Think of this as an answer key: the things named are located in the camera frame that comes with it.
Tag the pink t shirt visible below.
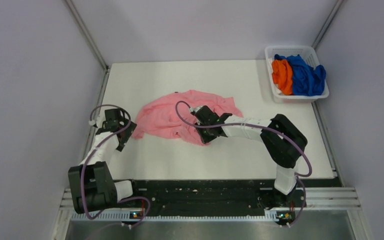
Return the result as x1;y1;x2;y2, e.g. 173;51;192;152
132;90;243;146

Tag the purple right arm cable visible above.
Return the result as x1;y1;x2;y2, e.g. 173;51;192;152
175;100;313;229

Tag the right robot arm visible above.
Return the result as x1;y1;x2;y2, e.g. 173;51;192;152
190;105;308;206

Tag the aluminium frame rail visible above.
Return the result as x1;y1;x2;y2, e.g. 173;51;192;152
306;187;361;211

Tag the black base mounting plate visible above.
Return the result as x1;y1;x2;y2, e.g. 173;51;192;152
104;178;308;218

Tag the blue t shirt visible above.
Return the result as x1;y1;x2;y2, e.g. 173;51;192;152
273;54;327;97

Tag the right aluminium corner post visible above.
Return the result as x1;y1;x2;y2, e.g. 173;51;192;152
311;0;346;50

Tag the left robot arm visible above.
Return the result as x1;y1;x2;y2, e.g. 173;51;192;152
68;104;141;219

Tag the aluminium corner post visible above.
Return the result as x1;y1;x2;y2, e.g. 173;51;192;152
63;0;110;72
311;0;346;50

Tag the left aluminium corner post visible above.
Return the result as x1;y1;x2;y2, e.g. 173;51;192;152
63;0;110;72

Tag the orange t shirt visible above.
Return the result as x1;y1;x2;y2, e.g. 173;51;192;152
271;59;293;96

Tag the white slotted cable duct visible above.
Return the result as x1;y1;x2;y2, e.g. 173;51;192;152
71;208;296;223

